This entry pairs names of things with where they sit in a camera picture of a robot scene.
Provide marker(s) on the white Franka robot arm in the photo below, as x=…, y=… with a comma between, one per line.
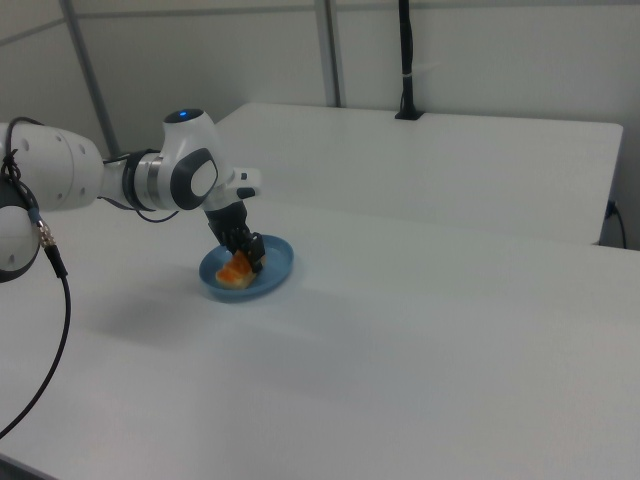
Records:
x=65, y=170

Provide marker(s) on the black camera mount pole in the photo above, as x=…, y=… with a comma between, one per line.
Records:
x=409, y=60

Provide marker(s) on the orange glazed bread roll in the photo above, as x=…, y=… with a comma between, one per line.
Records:
x=235, y=274

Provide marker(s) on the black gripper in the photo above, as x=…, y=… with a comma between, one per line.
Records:
x=227, y=220

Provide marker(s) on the grey metal partition post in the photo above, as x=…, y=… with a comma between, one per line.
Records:
x=332, y=50

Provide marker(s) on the blue round plate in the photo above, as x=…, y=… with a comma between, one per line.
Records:
x=272, y=272

